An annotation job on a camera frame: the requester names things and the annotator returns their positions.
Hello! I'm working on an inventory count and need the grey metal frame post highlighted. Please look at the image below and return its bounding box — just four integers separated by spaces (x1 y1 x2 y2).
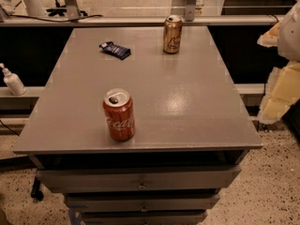
65 0 81 20

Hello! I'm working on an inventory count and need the black cable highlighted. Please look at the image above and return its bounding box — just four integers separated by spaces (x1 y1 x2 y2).
0 7 104 23

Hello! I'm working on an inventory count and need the white pump bottle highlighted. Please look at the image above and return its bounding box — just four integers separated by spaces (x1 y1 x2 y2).
0 63 26 96

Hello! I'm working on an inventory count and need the black office chair base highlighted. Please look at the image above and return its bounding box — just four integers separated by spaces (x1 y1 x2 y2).
46 0 87 18

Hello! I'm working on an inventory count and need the grey drawer cabinet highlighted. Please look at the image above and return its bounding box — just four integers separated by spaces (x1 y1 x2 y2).
14 26 261 225

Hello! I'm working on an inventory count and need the blue RXBAR wrapper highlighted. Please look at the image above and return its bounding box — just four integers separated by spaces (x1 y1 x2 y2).
99 41 131 60

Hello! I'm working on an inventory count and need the red Coca-Cola can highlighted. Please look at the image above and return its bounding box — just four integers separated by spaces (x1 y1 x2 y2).
102 88 135 142

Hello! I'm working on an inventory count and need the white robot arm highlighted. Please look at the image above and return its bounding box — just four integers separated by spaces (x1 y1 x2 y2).
257 2 300 125

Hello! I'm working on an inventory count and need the gold soda can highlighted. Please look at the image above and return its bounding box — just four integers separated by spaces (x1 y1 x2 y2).
163 15 183 53

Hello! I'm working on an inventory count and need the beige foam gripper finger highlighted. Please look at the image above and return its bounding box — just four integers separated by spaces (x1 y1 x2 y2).
257 61 300 125
257 22 281 48

